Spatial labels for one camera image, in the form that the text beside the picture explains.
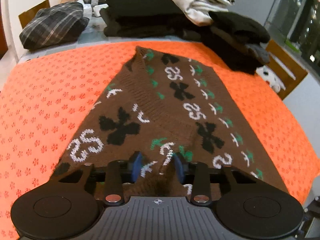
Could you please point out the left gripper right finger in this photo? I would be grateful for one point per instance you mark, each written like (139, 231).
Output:
(201, 177)

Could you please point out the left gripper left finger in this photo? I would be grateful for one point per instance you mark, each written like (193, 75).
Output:
(113, 176)

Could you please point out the brown patterned knit sweater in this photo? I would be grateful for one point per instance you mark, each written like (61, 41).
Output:
(161, 104)

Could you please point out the orange floral table mat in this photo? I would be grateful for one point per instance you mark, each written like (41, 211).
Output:
(44, 101)

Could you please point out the white spotted plush cloth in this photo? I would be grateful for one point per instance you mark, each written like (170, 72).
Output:
(271, 78)

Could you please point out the grey folded garment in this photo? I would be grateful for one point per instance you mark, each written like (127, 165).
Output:
(259, 53)

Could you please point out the wooden chair far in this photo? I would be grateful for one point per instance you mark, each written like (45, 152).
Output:
(286, 68)

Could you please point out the wooden chair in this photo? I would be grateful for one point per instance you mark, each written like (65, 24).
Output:
(286, 68)
(28, 15)

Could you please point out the black folded garment right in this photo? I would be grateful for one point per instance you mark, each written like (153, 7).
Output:
(227, 37)

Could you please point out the black folded garment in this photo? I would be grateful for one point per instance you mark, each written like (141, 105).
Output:
(227, 37)
(147, 18)

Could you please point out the plaid grey cloth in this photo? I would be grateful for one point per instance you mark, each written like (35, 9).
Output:
(62, 23)

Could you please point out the black folded garment left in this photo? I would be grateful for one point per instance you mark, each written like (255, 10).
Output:
(147, 18)

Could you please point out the wooden chair left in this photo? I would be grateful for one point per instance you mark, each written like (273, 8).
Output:
(28, 15)

